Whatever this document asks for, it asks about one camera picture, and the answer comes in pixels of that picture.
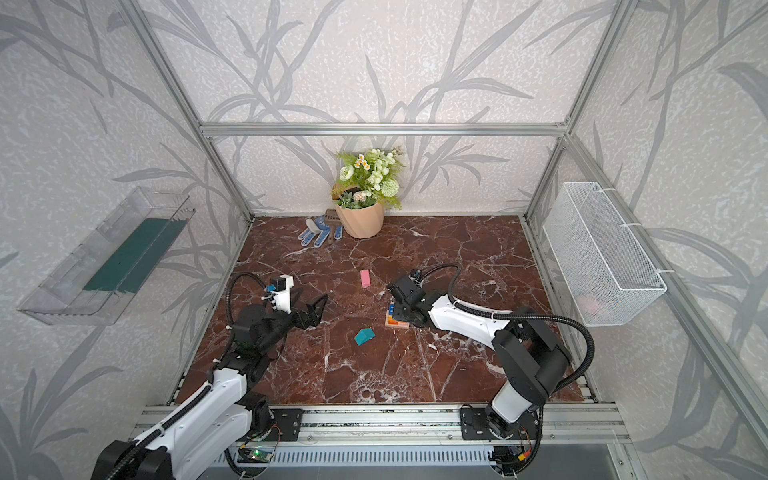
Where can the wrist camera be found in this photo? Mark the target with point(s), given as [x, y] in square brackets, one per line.
[415, 275]
[278, 293]

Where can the beige flower pot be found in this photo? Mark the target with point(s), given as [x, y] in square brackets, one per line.
[362, 223]

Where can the pink block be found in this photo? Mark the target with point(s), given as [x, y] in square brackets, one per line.
[365, 278]

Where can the clear plastic wall shelf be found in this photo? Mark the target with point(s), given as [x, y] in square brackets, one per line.
[98, 280]

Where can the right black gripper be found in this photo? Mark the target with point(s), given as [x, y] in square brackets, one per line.
[405, 303]

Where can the aluminium cage frame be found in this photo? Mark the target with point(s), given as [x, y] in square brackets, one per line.
[743, 392]

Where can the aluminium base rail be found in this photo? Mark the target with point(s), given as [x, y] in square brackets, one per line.
[366, 435]

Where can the blue dotted work glove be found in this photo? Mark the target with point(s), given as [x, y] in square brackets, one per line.
[319, 230]

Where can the teal wedge block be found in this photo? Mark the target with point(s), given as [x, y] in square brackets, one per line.
[363, 336]

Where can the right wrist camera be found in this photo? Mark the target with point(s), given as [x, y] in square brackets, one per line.
[415, 275]

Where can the pink object in basket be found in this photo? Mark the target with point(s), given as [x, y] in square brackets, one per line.
[590, 305]

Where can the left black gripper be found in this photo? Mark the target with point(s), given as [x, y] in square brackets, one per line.
[299, 315]

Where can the white wire basket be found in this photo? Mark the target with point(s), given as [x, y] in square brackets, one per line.
[598, 253]

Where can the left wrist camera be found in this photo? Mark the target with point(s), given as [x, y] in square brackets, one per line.
[278, 293]

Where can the left green circuit board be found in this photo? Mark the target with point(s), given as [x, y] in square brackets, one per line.
[254, 455]

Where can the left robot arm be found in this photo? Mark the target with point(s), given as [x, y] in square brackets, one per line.
[223, 411]

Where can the green artificial plant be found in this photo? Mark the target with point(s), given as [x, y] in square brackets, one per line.
[368, 178]

